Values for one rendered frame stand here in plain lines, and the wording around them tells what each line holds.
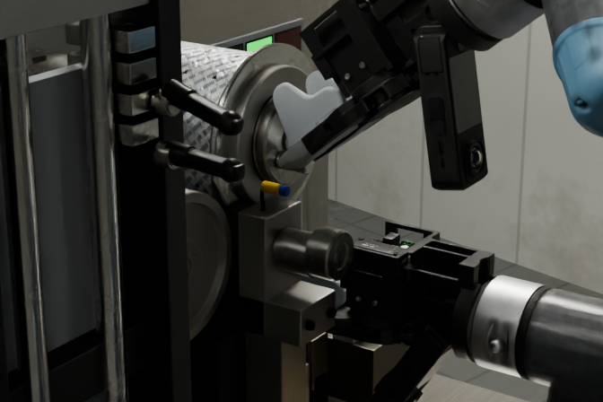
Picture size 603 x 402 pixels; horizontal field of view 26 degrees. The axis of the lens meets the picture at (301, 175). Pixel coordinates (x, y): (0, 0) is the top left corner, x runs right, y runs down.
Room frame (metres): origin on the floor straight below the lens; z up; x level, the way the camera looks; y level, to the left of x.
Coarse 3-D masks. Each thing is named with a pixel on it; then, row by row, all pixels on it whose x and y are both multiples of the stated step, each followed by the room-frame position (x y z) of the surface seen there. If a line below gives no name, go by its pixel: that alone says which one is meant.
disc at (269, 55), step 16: (272, 48) 1.00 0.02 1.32; (288, 48) 1.02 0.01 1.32; (256, 64) 0.98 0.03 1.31; (272, 64) 1.00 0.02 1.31; (288, 64) 1.02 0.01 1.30; (304, 64) 1.04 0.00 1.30; (240, 80) 0.97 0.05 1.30; (224, 96) 0.95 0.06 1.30; (240, 96) 0.97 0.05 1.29; (224, 144) 0.95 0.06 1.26; (224, 192) 0.95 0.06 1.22; (240, 208) 0.97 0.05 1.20
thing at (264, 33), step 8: (280, 24) 1.57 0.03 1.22; (288, 24) 1.58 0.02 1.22; (296, 24) 1.59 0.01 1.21; (256, 32) 1.52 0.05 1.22; (264, 32) 1.54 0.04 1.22; (272, 32) 1.55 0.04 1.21; (280, 32) 1.56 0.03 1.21; (224, 40) 1.48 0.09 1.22; (232, 40) 1.49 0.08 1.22; (240, 40) 1.50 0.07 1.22; (248, 40) 1.51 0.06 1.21; (256, 40) 1.52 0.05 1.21; (272, 40) 1.55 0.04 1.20
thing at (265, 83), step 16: (256, 80) 0.98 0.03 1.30; (272, 80) 0.99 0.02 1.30; (288, 80) 1.00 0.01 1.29; (304, 80) 1.02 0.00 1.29; (256, 96) 0.97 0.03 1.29; (240, 112) 0.96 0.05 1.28; (256, 112) 0.97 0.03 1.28; (240, 144) 0.95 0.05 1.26; (240, 160) 0.95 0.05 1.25; (256, 176) 0.97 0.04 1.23; (304, 176) 1.02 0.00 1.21; (240, 192) 0.96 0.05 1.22; (256, 192) 0.97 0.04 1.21
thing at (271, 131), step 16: (272, 96) 0.99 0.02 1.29; (272, 112) 0.97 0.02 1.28; (256, 128) 0.97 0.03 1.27; (272, 128) 0.97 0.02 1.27; (256, 144) 0.96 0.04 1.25; (272, 144) 0.97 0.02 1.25; (256, 160) 0.97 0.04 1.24; (272, 160) 0.97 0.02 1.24; (272, 176) 0.97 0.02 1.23; (288, 176) 0.98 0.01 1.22
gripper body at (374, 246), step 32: (384, 256) 0.97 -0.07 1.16; (416, 256) 0.98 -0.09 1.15; (448, 256) 0.98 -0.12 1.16; (480, 256) 0.97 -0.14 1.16; (352, 288) 0.99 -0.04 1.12; (384, 288) 0.97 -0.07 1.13; (416, 288) 0.98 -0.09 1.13; (448, 288) 0.96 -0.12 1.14; (480, 288) 0.95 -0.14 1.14; (384, 320) 0.97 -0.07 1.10; (416, 320) 0.97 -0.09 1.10; (448, 320) 0.96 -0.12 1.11
